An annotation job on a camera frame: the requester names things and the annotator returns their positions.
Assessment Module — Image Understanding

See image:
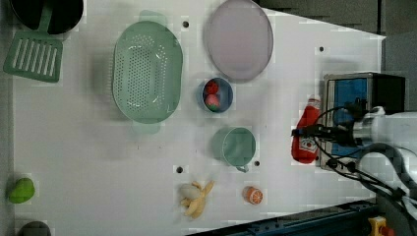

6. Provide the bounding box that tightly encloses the black toaster oven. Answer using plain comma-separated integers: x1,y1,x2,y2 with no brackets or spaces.
319,72,407,171

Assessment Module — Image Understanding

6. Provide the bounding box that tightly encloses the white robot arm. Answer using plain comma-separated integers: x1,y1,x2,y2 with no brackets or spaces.
291,105,416,231

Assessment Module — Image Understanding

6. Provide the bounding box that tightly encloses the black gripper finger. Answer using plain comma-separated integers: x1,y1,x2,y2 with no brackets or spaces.
291,127,328,138

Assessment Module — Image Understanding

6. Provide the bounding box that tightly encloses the green perforated colander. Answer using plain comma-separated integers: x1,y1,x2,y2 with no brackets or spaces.
112,10,183,135

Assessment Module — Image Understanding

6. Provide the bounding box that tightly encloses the small blue bowl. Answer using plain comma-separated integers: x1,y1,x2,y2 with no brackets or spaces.
196,78,234,113

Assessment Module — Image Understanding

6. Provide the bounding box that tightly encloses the green metal mug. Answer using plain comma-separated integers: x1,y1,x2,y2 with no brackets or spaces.
210,127,257,173

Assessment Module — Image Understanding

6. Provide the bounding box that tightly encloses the green toy pear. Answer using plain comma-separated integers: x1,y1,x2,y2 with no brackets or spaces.
8,178,35,204

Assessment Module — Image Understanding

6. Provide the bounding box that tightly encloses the red ketchup bottle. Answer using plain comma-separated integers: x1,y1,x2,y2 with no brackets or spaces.
291,94,321,164

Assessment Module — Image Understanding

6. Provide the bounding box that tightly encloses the orange slice toy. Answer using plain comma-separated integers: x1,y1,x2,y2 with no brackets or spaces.
242,186,264,205

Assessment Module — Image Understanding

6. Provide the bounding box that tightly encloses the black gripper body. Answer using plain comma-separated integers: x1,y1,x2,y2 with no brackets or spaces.
323,124,356,147

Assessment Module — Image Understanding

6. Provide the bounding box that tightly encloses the black cylinder cup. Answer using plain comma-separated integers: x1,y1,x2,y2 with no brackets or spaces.
9,0,84,34
17,221,51,236

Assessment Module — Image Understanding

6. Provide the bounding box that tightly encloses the green slotted spatula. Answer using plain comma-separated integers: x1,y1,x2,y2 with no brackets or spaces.
3,0,63,84

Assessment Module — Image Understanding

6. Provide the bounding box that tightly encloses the pink toy fruit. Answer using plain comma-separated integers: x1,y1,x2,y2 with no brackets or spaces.
205,94,220,112

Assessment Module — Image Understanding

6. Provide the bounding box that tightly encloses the grey oval plate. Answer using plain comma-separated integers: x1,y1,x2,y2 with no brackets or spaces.
206,0,273,81

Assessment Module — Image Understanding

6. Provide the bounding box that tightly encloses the red toy strawberry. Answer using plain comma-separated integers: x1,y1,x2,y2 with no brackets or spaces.
205,80,219,94

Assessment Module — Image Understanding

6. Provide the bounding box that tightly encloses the blue metal frame rail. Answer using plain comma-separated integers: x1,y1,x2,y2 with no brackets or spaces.
189,201,378,236

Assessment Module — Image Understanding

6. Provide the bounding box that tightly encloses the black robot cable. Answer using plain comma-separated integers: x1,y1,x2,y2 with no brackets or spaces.
313,104,417,236

